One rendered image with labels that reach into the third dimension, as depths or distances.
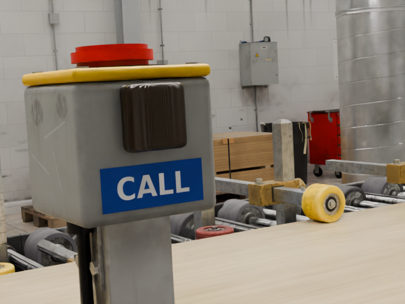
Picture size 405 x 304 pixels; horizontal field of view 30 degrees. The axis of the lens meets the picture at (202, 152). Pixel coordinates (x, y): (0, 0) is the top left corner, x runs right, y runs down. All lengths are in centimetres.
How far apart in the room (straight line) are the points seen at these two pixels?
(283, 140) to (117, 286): 144
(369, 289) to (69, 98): 86
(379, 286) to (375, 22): 370
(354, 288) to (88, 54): 84
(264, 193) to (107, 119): 143
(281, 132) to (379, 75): 301
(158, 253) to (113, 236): 3
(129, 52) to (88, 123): 4
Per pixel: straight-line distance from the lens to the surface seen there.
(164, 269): 37
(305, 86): 969
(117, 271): 36
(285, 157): 179
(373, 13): 477
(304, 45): 969
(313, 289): 114
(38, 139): 37
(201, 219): 167
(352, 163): 222
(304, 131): 856
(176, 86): 34
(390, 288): 115
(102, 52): 35
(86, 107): 33
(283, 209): 181
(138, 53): 36
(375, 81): 476
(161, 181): 35
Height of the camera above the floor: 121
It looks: 5 degrees down
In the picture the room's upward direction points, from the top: 3 degrees counter-clockwise
